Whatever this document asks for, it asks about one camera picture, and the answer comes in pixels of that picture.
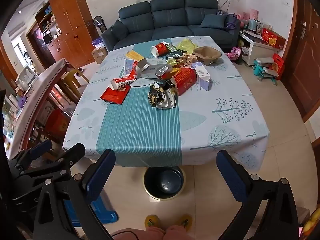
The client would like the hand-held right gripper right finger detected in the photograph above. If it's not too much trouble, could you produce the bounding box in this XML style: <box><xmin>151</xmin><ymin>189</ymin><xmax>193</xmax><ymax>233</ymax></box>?
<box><xmin>216</xmin><ymin>150</ymin><xmax>299</xmax><ymax>240</ymax></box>

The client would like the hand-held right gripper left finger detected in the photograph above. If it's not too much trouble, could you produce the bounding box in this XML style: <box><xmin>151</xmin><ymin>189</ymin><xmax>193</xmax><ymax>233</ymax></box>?
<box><xmin>32</xmin><ymin>149</ymin><xmax>116</xmax><ymax>240</ymax></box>

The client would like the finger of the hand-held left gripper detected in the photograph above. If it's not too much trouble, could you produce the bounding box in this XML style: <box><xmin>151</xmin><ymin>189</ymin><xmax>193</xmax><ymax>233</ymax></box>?
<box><xmin>12</xmin><ymin>143</ymin><xmax>86</xmax><ymax>180</ymax></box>
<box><xmin>7</xmin><ymin>139</ymin><xmax>53</xmax><ymax>173</ymax></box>

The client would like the dark trash bin yellow rim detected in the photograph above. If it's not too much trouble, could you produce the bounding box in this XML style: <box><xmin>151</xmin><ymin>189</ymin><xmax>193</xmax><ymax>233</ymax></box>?
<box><xmin>143</xmin><ymin>166</ymin><xmax>186</xmax><ymax>200</ymax></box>

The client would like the white red carton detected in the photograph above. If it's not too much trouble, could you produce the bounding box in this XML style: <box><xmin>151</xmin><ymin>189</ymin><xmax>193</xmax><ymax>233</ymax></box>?
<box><xmin>110</xmin><ymin>69</ymin><xmax>138</xmax><ymax>90</ymax></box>

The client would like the black gold wrapper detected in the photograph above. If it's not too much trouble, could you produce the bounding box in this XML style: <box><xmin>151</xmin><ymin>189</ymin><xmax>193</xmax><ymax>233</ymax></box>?
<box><xmin>148</xmin><ymin>82</ymin><xmax>178</xmax><ymax>110</ymax></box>

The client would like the red snack bag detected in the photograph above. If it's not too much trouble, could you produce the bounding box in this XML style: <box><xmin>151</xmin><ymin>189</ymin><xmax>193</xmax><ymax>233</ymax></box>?
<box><xmin>172</xmin><ymin>67</ymin><xmax>198</xmax><ymax>97</ymax></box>

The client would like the grey carton with barcode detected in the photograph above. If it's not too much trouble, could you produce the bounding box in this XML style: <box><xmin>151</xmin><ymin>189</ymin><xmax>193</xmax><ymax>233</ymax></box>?
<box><xmin>140</xmin><ymin>64</ymin><xmax>173</xmax><ymax>80</ymax></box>

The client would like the orange gift box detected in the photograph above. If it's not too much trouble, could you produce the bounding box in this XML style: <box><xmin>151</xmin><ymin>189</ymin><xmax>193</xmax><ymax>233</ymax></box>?
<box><xmin>45</xmin><ymin>109</ymin><xmax>69</xmax><ymax>137</ymax></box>

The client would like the blue plastic stool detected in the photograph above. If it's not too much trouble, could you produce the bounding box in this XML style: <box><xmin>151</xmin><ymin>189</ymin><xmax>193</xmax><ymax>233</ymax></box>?
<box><xmin>64</xmin><ymin>195</ymin><xmax>119</xmax><ymax>227</ymax></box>

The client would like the side table with white cloth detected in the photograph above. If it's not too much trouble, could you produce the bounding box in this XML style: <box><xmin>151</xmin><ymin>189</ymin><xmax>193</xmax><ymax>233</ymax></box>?
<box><xmin>5</xmin><ymin>59</ymin><xmax>75</xmax><ymax>160</ymax></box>

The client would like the yellow slipper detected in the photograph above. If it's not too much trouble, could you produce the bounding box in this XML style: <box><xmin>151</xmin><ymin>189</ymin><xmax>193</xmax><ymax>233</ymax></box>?
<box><xmin>144</xmin><ymin>214</ymin><xmax>161</xmax><ymax>229</ymax></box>
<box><xmin>178</xmin><ymin>214</ymin><xmax>193</xmax><ymax>229</ymax></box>

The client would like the teal striped printed tablecloth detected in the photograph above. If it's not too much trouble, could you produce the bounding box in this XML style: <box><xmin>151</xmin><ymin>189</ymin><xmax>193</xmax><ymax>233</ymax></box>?
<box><xmin>62</xmin><ymin>36</ymin><xmax>270</xmax><ymax>167</ymax></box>

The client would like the flat red packet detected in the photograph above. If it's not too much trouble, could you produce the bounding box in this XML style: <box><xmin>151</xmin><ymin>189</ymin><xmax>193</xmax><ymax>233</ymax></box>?
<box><xmin>100</xmin><ymin>85</ymin><xmax>131</xmax><ymax>105</ymax></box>

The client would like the person's right leg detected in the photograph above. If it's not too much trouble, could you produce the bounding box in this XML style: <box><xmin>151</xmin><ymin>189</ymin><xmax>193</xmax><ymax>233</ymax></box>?
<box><xmin>165</xmin><ymin>225</ymin><xmax>198</xmax><ymax>240</ymax></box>

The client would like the beige plastic stool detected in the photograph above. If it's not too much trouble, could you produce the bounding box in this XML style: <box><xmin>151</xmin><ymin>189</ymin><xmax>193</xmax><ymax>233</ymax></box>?
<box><xmin>60</xmin><ymin>65</ymin><xmax>89</xmax><ymax>90</ymax></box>

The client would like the colourful printed box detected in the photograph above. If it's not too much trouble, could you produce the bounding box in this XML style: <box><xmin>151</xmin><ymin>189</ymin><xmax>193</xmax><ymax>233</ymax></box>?
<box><xmin>301</xmin><ymin>207</ymin><xmax>320</xmax><ymax>240</ymax></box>

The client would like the cardboard box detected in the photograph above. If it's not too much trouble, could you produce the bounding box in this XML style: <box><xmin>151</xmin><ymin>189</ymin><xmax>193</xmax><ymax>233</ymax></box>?
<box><xmin>91</xmin><ymin>46</ymin><xmax>108</xmax><ymax>65</ymax></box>

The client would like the white purple carton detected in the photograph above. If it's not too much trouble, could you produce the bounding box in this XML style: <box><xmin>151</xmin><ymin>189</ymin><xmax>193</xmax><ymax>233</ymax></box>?
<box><xmin>191</xmin><ymin>62</ymin><xmax>212</xmax><ymax>91</ymax></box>

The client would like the blue white carton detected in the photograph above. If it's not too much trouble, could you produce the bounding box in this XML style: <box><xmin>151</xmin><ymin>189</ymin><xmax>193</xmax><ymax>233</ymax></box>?
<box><xmin>124</xmin><ymin>58</ymin><xmax>138</xmax><ymax>77</ymax></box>

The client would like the teal ride-on toy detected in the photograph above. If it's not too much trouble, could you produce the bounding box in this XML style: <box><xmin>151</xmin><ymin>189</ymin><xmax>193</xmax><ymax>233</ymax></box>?
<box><xmin>254</xmin><ymin>57</ymin><xmax>279</xmax><ymax>85</ymax></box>

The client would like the white open carton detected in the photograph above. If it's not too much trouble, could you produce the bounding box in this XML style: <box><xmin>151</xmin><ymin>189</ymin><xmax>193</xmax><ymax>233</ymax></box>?
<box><xmin>136</xmin><ymin>57</ymin><xmax>150</xmax><ymax>73</ymax></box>

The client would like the wooden display cabinet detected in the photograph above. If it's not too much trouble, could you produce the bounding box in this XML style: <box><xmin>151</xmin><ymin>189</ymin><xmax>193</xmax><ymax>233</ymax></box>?
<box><xmin>26</xmin><ymin>1</ymin><xmax>63</xmax><ymax>63</ymax></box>

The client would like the red gift bag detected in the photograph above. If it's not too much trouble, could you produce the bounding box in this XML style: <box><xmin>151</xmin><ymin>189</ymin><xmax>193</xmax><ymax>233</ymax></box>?
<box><xmin>271</xmin><ymin>53</ymin><xmax>285</xmax><ymax>79</ymax></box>

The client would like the pink bag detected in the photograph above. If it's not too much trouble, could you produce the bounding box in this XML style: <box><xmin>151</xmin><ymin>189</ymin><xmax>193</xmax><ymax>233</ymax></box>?
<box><xmin>226</xmin><ymin>46</ymin><xmax>242</xmax><ymax>60</ymax></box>

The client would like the brown pulp cup tray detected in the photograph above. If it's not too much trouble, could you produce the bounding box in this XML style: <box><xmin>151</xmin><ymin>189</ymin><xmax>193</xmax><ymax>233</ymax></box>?
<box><xmin>192</xmin><ymin>46</ymin><xmax>222</xmax><ymax>66</ymax></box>

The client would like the beige small carton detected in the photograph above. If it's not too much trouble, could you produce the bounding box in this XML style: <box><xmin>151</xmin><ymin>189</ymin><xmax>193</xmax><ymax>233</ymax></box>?
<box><xmin>184</xmin><ymin>53</ymin><xmax>198</xmax><ymax>64</ymax></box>

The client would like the wooden wardrobe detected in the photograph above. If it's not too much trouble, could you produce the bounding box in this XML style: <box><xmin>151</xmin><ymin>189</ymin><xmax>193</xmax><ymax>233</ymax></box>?
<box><xmin>49</xmin><ymin>0</ymin><xmax>99</xmax><ymax>67</ymax></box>

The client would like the white side cabinet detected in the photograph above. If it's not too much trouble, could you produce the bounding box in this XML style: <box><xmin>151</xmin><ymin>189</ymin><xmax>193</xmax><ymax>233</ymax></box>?
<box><xmin>239</xmin><ymin>31</ymin><xmax>272</xmax><ymax>65</ymax></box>

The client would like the wooden door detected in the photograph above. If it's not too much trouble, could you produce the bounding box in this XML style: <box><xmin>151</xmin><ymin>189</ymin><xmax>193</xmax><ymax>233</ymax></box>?
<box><xmin>281</xmin><ymin>0</ymin><xmax>320</xmax><ymax>123</ymax></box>

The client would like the blue-grey cushion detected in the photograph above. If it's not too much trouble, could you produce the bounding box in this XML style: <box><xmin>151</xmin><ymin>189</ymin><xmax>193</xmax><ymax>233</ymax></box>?
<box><xmin>111</xmin><ymin>19</ymin><xmax>129</xmax><ymax>40</ymax></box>
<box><xmin>200</xmin><ymin>14</ymin><xmax>227</xmax><ymax>28</ymax></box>

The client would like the standing fan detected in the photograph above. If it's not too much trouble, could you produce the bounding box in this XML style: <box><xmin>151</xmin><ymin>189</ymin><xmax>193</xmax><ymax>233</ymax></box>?
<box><xmin>93</xmin><ymin>16</ymin><xmax>107</xmax><ymax>33</ymax></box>

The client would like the red paper cup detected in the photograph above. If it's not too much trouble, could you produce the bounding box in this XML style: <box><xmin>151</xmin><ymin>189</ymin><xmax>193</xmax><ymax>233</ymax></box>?
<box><xmin>150</xmin><ymin>41</ymin><xmax>168</xmax><ymax>57</ymax></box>

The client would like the yellow plastic bag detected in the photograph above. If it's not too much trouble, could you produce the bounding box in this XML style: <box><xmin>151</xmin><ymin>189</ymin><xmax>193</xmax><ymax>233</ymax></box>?
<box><xmin>177</xmin><ymin>39</ymin><xmax>199</xmax><ymax>55</ymax></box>

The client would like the red gift box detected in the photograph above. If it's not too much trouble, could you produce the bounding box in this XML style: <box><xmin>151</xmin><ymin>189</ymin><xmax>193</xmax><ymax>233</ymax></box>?
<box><xmin>261</xmin><ymin>28</ymin><xmax>286</xmax><ymax>49</ymax></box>

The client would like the purple backpack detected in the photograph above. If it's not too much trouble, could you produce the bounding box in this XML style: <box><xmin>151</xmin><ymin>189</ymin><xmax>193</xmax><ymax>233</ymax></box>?
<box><xmin>225</xmin><ymin>14</ymin><xmax>242</xmax><ymax>30</ymax></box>

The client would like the blue-grey sofa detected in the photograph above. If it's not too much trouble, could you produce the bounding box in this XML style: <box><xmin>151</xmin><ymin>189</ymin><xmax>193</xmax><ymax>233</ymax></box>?
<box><xmin>100</xmin><ymin>0</ymin><xmax>241</xmax><ymax>52</ymax></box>

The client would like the black cable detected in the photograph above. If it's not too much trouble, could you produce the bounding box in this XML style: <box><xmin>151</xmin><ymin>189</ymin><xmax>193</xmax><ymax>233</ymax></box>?
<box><xmin>112</xmin><ymin>228</ymin><xmax>141</xmax><ymax>240</ymax></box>

